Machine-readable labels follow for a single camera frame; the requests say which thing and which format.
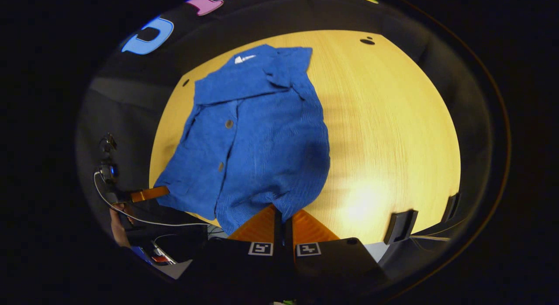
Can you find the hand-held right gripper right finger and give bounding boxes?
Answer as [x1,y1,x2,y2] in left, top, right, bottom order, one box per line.
[285,209,390,298]

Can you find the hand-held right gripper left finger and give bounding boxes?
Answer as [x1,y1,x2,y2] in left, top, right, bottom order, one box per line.
[188,204,285,293]

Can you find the blue button shirt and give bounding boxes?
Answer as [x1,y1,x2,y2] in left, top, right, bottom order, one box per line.
[154,44,331,236]

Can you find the small red and white object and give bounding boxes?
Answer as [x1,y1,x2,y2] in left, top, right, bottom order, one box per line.
[151,241,178,266]

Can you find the black table clamp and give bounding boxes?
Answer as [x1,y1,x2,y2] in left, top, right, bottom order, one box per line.
[441,192,462,223]
[384,209,419,245]

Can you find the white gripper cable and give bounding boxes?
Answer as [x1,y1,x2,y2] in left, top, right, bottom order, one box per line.
[93,171,209,228]

